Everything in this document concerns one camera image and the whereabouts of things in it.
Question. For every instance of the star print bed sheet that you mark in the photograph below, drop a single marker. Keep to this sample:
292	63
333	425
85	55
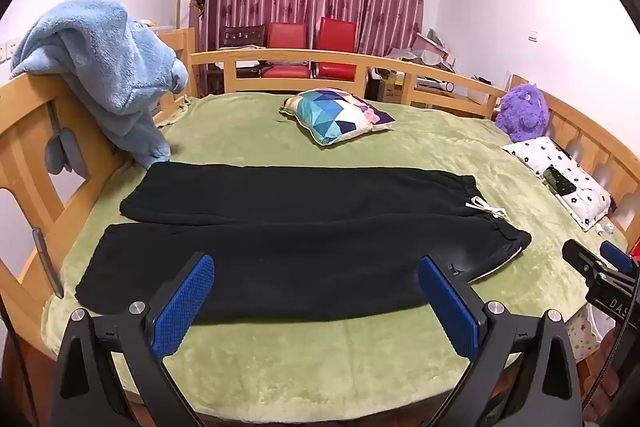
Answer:
584	337

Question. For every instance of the purple plush toy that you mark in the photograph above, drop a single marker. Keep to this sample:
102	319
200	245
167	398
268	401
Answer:
522	114

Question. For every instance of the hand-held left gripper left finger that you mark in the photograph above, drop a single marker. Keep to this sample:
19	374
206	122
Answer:
182	307

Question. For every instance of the red packet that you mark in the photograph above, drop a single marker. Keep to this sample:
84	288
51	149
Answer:
635	252

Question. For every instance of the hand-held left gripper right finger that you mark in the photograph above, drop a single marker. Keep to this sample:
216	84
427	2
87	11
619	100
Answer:
450	307

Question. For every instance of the colourful geometric pillow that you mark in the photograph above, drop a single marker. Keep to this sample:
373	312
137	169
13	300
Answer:
330	114

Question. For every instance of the dark small pouch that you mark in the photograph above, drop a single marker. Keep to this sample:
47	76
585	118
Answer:
559	180

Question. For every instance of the white flower print pillow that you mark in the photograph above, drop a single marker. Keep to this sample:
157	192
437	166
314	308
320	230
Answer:
580	194

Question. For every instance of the pile of papers and boxes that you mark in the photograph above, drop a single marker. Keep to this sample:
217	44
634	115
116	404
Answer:
425	52

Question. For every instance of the black pants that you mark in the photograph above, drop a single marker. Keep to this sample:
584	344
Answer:
300	257

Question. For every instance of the wooden bed frame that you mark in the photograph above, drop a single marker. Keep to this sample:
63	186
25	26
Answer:
30	132

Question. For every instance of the dark wooden chair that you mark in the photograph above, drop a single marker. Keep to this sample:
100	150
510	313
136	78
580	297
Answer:
243	36

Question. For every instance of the cardboard box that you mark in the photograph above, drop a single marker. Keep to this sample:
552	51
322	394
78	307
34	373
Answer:
391	88

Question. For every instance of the white wall socket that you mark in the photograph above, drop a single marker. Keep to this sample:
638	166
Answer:
9	49

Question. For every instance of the green fleece blanket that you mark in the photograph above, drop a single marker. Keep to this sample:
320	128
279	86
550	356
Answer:
310	357

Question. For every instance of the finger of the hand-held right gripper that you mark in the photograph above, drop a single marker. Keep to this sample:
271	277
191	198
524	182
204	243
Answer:
582	257
617	257

